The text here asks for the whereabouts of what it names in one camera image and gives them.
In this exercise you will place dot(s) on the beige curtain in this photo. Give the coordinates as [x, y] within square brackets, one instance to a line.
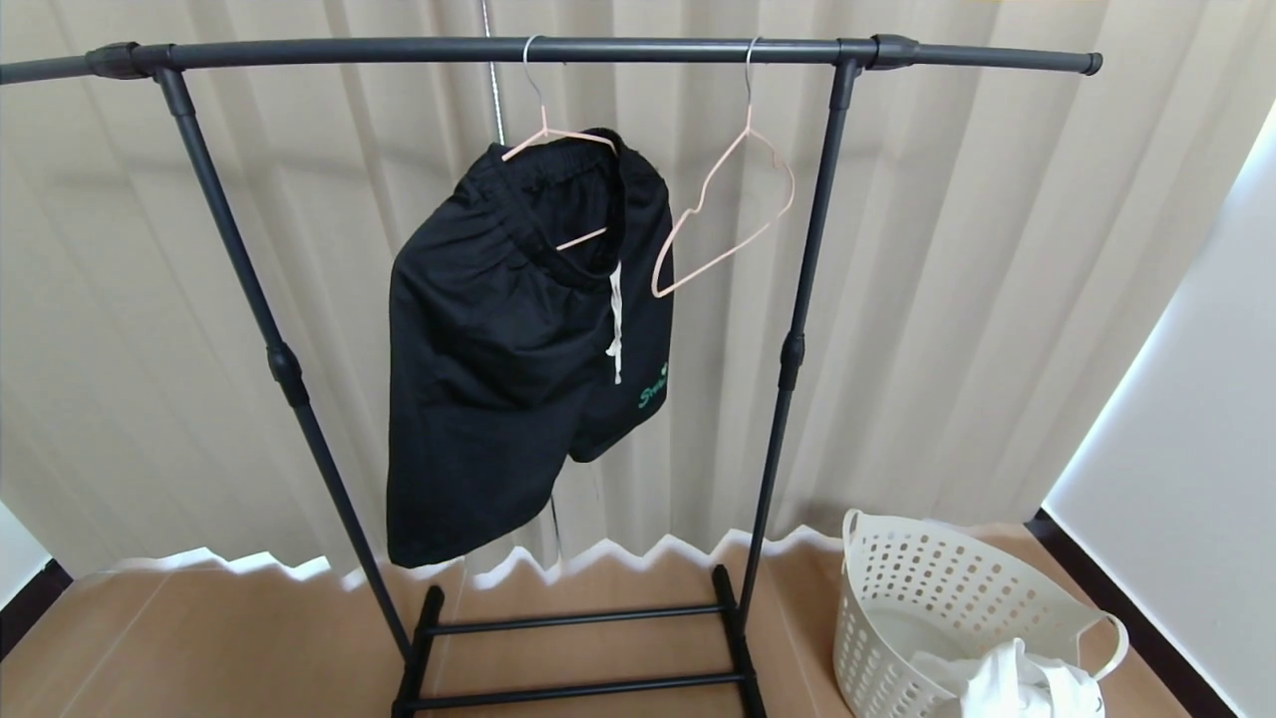
[997, 299]

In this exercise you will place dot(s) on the pink clothes hanger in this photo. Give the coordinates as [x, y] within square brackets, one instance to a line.
[558, 133]
[791, 184]

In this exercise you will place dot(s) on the black shorts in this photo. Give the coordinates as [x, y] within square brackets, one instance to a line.
[498, 349]

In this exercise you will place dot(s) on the white garment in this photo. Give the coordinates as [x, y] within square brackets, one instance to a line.
[1007, 683]

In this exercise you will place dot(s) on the white laundry basket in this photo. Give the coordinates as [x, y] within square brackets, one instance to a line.
[897, 588]

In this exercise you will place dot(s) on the black clothes rack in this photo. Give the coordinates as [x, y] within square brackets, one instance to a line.
[399, 50]

